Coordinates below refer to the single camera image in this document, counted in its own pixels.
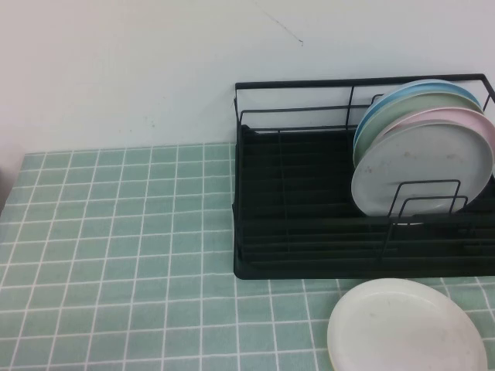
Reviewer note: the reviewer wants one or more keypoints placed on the grey plate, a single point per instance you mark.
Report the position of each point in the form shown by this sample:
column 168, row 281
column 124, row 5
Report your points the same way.
column 417, row 162

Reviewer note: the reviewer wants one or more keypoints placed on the blue plate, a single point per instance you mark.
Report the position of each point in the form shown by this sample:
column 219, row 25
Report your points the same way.
column 406, row 89

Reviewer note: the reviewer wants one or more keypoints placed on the green plate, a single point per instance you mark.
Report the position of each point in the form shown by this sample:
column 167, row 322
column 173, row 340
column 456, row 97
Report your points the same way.
column 425, row 102

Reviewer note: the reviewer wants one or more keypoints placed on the white plate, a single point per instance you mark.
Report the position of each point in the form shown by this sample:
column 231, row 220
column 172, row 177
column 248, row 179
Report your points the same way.
column 402, row 328

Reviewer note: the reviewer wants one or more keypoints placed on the pink plate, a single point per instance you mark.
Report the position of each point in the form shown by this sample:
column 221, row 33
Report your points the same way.
column 464, row 116

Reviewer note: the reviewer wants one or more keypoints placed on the black drip tray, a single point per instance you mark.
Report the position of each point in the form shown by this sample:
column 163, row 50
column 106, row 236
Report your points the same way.
column 309, row 263

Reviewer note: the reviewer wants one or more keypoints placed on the green checked tablecloth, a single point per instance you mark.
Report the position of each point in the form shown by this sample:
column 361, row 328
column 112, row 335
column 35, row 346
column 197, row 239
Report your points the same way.
column 116, row 251

